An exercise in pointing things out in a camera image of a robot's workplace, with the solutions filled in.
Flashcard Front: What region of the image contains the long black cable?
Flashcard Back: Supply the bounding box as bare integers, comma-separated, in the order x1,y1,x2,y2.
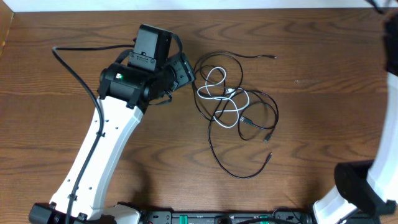
192,51,277,180

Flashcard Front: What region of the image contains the black usb cable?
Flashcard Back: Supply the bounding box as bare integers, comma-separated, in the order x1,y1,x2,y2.
201,63,280,144

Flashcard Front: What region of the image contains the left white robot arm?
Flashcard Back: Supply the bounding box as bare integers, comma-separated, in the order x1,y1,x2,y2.
29,24,195,223

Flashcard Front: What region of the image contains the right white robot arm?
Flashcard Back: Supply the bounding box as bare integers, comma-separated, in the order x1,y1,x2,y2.
301,15,397,224

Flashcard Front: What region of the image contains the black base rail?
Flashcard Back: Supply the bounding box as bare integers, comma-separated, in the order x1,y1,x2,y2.
139,210,316,224

